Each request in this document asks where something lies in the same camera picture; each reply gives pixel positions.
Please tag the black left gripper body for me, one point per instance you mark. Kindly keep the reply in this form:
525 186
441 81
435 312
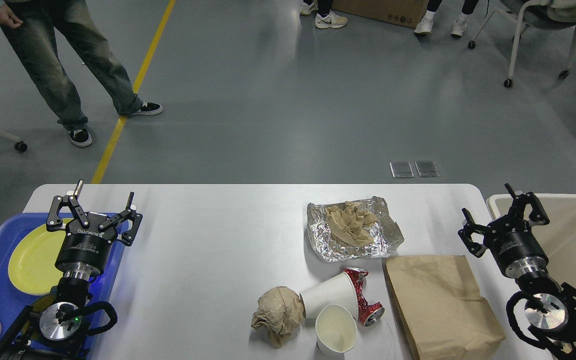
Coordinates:
89 246

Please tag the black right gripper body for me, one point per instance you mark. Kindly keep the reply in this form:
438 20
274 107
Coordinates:
514 247

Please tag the yellow plate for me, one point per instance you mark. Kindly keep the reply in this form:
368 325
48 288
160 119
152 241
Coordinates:
31 268

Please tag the dark green mug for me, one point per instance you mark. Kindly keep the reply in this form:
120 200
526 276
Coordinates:
43 302

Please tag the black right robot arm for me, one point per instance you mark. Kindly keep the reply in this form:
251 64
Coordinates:
543 312

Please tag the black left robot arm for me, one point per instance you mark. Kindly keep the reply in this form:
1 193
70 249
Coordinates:
59 330

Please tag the brown paper bag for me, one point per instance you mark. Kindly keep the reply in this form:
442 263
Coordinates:
444 315

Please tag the chair caster at left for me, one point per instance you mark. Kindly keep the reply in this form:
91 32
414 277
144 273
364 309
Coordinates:
19 144

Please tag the blue plastic tray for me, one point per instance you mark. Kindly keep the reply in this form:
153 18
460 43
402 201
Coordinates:
12 300

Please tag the aluminium foil sheet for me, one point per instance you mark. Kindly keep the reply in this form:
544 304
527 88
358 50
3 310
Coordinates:
385 232

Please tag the right floor outlet plate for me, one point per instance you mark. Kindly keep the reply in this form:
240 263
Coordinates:
427 169

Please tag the floor outlet plate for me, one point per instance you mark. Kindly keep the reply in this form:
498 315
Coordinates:
401 170
427 169

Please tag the left floor outlet plate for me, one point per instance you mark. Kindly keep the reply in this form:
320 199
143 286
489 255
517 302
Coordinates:
401 170

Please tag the crushed red can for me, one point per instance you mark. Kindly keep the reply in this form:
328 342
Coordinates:
368 314

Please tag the lying white paper cup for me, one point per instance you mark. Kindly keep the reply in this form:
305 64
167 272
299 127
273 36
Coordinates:
338 290

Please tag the upright white paper cup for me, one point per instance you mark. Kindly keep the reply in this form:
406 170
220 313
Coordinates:
336 330

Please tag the crumpled brown paper ball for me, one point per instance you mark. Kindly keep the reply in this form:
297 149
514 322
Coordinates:
280 311

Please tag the office chair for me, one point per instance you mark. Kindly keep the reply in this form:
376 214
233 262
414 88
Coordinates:
542 14

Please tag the cardboard box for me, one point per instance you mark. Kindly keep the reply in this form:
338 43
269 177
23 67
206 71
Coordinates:
404 13

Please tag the person in black trousers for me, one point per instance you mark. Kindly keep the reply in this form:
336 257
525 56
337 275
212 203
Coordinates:
325 17

